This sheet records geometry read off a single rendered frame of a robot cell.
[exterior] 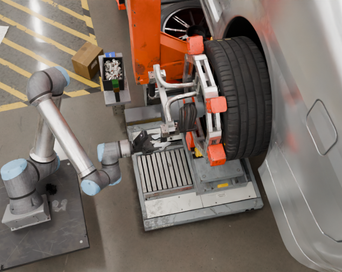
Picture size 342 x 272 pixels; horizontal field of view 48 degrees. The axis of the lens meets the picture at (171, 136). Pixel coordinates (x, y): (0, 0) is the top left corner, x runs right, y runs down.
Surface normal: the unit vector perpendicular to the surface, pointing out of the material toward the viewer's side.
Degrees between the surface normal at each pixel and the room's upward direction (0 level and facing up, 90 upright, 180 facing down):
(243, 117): 48
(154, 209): 0
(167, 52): 90
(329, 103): 81
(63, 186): 0
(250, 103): 38
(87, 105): 0
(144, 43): 90
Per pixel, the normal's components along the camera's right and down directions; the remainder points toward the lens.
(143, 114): 0.04, -0.49
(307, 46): -0.96, 0.07
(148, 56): 0.21, 0.86
